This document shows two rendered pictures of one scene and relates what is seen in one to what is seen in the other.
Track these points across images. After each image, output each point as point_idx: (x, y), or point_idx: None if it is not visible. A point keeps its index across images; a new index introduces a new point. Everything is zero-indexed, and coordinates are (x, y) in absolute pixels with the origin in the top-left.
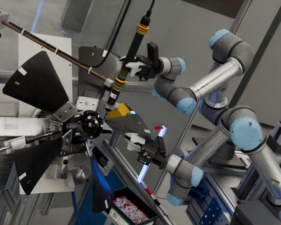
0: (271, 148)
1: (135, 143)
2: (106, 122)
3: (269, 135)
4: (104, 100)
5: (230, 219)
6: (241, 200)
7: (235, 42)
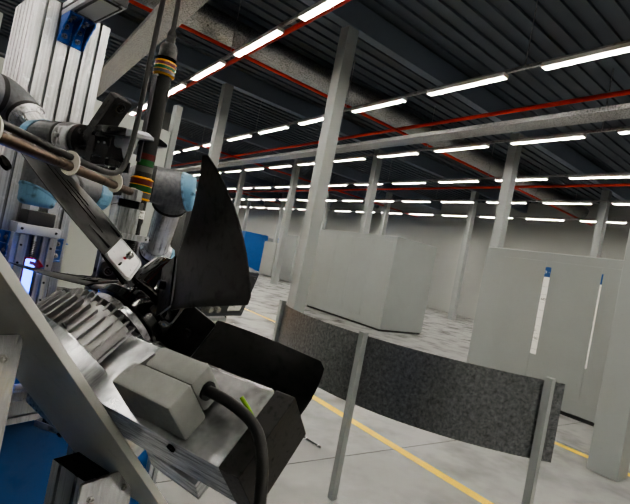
0: (45, 224)
1: None
2: (104, 282)
3: (30, 211)
4: (134, 232)
5: None
6: None
7: (0, 75)
